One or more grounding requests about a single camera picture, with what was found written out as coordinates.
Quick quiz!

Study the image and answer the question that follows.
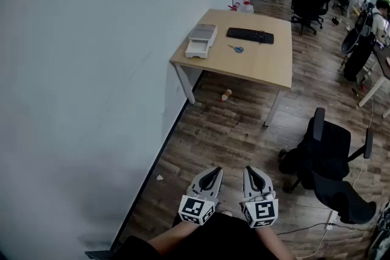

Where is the grey backpack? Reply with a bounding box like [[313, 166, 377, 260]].
[[367, 200, 390, 260]]

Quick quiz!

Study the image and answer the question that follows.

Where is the white-legged dark desk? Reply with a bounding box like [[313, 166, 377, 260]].
[[357, 41, 390, 119]]

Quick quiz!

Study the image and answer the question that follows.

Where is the black power cable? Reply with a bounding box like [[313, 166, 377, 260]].
[[276, 222, 362, 237]]

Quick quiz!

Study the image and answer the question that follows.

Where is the gray desk organizer with drawer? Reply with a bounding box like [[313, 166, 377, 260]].
[[185, 23, 218, 59]]

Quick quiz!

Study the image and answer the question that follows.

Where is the large black bag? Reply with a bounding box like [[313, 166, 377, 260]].
[[341, 9, 378, 83]]

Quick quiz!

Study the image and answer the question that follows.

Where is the tall black office chair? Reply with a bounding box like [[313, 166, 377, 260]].
[[290, 0, 335, 37]]

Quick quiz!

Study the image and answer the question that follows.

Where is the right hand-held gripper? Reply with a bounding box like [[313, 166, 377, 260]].
[[239, 165, 278, 228]]

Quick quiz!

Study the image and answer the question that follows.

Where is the person's left forearm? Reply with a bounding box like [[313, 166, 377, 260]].
[[147, 220, 202, 257]]

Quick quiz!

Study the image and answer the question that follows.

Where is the white power strip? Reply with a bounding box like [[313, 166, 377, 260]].
[[324, 209, 339, 231]]

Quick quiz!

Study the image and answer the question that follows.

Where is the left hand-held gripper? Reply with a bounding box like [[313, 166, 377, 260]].
[[178, 166, 224, 226]]

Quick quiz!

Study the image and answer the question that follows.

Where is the person's black clothing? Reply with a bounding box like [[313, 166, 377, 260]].
[[112, 211, 277, 260]]

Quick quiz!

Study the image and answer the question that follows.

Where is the black keyboard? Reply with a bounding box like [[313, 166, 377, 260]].
[[225, 27, 275, 45]]

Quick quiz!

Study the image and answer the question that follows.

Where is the black office chair with armrests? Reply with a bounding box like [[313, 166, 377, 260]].
[[278, 107, 377, 225]]

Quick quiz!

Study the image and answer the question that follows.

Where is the person's right forearm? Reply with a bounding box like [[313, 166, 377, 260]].
[[254, 226, 296, 260]]

